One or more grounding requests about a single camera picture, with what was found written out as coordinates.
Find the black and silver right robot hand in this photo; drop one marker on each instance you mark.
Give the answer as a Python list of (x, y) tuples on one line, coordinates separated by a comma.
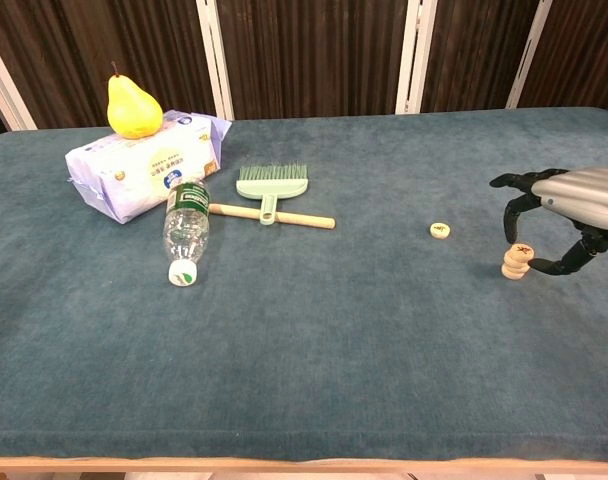
[(584, 195)]

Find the mint green hand brush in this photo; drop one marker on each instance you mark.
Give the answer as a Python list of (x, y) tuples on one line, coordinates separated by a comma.
[(271, 187)]

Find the dark brown partition panel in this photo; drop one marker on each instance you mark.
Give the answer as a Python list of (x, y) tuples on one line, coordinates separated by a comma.
[(314, 50), (124, 40), (474, 50), (584, 50)]

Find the blue felt table cloth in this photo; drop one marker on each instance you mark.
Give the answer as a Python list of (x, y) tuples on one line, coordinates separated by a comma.
[(304, 340)]

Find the clear plastic bottle green label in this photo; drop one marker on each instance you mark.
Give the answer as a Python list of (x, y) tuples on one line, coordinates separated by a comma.
[(186, 230)]

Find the white purple wet wipes pack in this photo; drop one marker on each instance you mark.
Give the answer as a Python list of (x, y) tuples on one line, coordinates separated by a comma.
[(139, 170)]

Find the yellow pear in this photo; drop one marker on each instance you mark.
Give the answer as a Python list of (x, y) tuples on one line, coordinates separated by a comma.
[(134, 112)]

